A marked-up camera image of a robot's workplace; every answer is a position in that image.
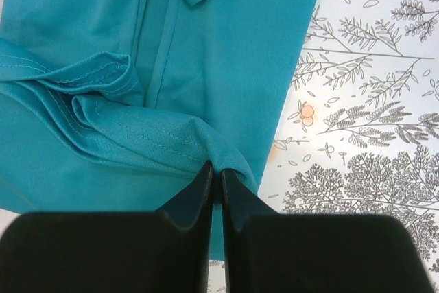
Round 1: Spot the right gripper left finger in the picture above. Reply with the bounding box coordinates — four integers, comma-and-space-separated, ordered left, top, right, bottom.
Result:
1, 162, 213, 292

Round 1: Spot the teal t shirt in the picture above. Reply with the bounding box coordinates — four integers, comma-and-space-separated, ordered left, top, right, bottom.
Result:
0, 0, 327, 261

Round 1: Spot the floral patterned table mat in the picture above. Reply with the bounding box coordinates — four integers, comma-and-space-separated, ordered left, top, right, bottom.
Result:
0, 0, 439, 293

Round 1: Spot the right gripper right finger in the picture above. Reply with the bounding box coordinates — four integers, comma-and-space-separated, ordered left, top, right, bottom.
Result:
222, 169, 432, 292

